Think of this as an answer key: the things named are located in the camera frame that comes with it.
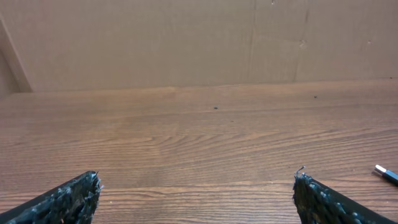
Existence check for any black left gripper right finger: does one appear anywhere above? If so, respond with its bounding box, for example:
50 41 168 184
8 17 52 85
292 169 397 224

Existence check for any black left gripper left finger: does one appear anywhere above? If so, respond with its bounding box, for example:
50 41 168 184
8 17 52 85
1 171 103 224

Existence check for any black USB cable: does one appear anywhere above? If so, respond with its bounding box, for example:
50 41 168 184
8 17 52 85
374 164 398 187

